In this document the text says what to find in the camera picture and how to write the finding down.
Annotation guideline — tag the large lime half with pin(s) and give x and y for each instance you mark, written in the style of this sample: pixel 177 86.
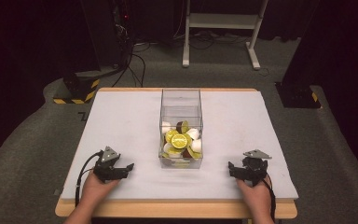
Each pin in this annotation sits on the large lime half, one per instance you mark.
pixel 179 141

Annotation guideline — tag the black stand base plate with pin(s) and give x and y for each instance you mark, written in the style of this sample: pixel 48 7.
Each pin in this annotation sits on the black stand base plate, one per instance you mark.
pixel 296 95

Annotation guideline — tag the dark equipment cabinet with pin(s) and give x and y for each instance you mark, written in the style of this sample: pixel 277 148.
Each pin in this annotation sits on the dark equipment cabinet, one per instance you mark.
pixel 108 31

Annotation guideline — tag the white metal stand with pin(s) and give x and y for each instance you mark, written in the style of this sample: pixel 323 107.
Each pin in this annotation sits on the white metal stand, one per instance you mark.
pixel 222 21

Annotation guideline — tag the person's right hand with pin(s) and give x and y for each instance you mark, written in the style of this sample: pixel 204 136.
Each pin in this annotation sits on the person's right hand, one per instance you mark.
pixel 256 196

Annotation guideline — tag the small lime half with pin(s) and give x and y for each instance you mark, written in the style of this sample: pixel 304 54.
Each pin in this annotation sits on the small lime half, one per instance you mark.
pixel 171 135

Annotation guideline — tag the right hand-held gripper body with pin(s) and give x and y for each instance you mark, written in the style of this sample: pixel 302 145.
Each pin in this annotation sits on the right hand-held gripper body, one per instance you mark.
pixel 254 168

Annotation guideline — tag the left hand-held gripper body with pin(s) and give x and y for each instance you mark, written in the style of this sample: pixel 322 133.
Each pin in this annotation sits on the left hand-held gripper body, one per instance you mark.
pixel 106 169

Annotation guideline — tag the person's left hand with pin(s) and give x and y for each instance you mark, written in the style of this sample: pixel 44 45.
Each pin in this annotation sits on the person's left hand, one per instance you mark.
pixel 97 187

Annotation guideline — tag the black yellow striped stand base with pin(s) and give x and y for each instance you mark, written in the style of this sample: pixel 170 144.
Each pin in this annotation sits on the black yellow striped stand base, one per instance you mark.
pixel 80 90

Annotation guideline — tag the white table mat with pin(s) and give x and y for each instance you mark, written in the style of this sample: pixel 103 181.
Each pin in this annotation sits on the white table mat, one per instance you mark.
pixel 130 130

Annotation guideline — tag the wooden table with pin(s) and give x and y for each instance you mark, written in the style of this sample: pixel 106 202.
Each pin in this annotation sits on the wooden table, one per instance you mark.
pixel 174 209

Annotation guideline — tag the brown and green fruit half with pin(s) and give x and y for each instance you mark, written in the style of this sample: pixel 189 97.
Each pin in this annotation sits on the brown and green fruit half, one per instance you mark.
pixel 183 126
pixel 191 153

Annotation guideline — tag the white round toy piece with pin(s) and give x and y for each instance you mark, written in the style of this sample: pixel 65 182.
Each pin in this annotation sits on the white round toy piece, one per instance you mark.
pixel 167 148
pixel 166 127
pixel 193 133
pixel 196 145

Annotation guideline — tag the clear plastic box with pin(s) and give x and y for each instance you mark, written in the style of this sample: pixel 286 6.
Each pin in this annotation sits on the clear plastic box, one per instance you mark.
pixel 181 102

